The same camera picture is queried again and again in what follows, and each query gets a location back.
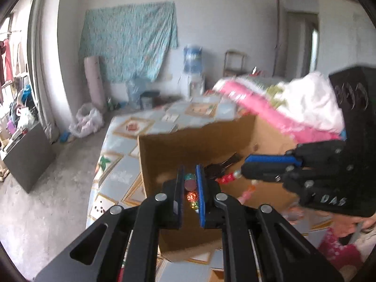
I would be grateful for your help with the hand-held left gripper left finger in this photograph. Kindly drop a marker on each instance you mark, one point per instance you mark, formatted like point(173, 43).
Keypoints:
point(179, 191)

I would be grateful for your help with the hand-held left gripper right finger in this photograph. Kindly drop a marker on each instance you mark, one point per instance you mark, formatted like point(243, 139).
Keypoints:
point(201, 194)

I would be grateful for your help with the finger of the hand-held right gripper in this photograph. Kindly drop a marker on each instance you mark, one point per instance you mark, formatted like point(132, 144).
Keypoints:
point(264, 172)
point(273, 160)

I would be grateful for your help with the black wristwatch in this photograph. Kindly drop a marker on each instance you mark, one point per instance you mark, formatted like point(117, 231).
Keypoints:
point(223, 164)

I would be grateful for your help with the brown cardboard box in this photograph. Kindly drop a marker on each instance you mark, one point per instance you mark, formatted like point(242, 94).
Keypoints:
point(164, 152)

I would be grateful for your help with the person's right hand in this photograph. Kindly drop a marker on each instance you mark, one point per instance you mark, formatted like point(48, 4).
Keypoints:
point(348, 226)

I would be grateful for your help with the fruit printed bed sheet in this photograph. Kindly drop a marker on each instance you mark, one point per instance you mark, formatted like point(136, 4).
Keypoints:
point(117, 179)

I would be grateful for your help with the green patterned quilt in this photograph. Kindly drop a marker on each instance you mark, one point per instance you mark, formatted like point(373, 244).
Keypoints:
point(274, 92)

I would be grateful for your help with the white fluffy blanket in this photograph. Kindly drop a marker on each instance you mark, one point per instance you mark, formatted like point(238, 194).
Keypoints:
point(311, 100)

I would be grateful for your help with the wooden chair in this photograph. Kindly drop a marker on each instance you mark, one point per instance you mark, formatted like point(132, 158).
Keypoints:
point(233, 72)

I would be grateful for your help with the white water dispenser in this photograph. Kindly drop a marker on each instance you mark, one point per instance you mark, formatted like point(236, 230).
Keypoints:
point(191, 86)

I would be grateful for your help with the grey door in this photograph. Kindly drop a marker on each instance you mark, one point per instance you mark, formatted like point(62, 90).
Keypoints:
point(293, 47)

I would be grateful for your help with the white plastic bag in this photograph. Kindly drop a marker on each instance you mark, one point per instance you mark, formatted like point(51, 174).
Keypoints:
point(86, 122)

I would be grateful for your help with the blue slipper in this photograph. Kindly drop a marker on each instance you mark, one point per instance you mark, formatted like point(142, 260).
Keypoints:
point(64, 137)

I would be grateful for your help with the pale rolled mat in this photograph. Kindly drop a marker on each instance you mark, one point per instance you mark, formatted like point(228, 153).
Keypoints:
point(94, 82)

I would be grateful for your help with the dark grey cabinet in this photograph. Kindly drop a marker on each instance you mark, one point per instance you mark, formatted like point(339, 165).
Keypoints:
point(29, 158)

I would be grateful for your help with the pile of clothes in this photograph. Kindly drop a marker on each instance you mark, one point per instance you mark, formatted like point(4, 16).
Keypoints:
point(23, 105)

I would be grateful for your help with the grey curtain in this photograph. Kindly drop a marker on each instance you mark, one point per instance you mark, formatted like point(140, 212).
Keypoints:
point(38, 50)

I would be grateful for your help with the red hanging garment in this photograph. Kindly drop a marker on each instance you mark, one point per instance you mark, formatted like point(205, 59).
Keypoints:
point(6, 64)

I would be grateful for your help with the teal floral wall cloth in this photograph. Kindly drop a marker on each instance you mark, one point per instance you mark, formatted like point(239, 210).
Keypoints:
point(129, 41)

